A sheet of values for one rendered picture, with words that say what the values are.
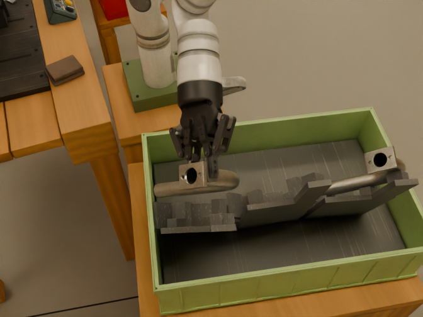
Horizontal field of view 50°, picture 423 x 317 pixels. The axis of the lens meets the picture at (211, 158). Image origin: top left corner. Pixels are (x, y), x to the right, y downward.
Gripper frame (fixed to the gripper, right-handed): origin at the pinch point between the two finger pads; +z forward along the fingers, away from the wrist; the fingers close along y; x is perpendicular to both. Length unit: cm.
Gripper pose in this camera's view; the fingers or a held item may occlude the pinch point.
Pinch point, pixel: (203, 171)
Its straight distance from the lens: 72.4
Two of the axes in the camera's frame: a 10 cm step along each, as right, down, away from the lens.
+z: 0.4, 9.9, -1.5
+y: 7.3, -1.3, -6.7
